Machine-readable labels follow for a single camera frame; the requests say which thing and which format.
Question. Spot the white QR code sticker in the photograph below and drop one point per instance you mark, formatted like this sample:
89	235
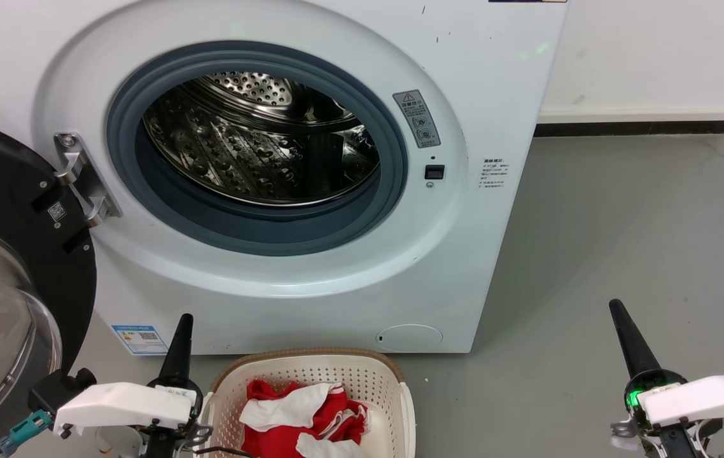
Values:
57	212

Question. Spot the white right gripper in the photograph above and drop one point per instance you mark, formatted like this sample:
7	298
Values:
705	394

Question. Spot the small text sticker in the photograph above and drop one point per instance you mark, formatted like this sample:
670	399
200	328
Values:
495	175

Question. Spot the white front-load washing machine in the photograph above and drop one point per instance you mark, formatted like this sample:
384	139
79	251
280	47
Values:
464	254

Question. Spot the blue energy label sticker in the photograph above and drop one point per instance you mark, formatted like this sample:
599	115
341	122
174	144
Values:
139	339

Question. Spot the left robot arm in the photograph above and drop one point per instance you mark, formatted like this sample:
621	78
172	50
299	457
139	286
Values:
56	388

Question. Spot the stainless steel washing machine drum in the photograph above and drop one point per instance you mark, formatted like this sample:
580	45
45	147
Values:
241	152

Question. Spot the grey warning sticker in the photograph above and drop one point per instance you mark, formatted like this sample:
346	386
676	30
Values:
416	117

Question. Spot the round white filter cover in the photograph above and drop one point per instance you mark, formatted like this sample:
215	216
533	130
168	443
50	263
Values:
410	338

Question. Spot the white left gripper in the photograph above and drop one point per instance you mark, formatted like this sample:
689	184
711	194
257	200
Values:
120	404

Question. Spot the grey rubber door gasket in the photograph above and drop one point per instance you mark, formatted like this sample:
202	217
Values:
241	232

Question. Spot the cream plastic laundry basket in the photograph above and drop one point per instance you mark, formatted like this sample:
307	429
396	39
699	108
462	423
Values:
362	375

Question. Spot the black wall baseboard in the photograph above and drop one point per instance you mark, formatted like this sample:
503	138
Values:
629	128

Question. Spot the red and white garment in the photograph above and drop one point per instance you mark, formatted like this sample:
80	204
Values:
285	407

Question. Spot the black door latch socket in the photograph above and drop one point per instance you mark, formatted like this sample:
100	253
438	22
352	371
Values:
434	172

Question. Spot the metal door hinge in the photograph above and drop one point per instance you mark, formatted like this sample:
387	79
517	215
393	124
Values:
85	178

